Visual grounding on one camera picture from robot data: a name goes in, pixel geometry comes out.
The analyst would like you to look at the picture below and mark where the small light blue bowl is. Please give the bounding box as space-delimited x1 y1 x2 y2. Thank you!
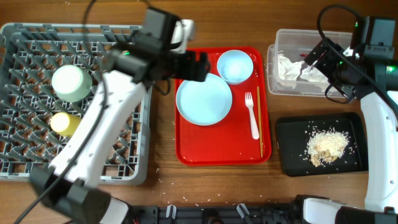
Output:
216 50 254 85

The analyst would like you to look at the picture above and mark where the large light blue plate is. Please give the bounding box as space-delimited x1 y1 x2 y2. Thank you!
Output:
175 73 233 126

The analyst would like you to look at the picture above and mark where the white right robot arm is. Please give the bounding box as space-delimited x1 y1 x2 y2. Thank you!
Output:
301 39 397 223

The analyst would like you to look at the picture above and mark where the grey plastic dishwasher rack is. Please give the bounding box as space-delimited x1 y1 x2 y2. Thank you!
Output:
1 23 137 181

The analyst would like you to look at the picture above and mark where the pile of rice scraps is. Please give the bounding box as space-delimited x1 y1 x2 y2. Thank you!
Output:
301 127 356 167

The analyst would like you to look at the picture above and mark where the clear plastic waste bin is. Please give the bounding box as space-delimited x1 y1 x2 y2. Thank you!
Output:
266 29 371 98

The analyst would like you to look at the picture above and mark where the white plastic fork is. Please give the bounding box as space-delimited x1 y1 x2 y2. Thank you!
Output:
245 92 259 139

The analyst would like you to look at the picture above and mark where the yellow plastic cup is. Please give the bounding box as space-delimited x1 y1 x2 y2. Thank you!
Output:
50 112 81 138

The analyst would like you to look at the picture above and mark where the red plastic serving tray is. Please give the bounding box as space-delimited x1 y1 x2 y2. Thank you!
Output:
174 46 272 166

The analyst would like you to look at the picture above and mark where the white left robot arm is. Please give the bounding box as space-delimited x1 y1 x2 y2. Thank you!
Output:
29 28 210 223

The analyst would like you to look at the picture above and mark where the white paper napkin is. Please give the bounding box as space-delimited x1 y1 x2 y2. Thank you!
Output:
277 51 328 83

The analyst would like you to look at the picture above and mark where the pale green bowl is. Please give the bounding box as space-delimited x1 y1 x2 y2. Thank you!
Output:
52 65 93 103

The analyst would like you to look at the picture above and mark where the wooden chopstick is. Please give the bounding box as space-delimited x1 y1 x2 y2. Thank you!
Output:
257 86 264 158

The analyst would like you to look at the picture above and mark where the black food waste tray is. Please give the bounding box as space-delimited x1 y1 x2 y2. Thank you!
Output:
276 112 369 177

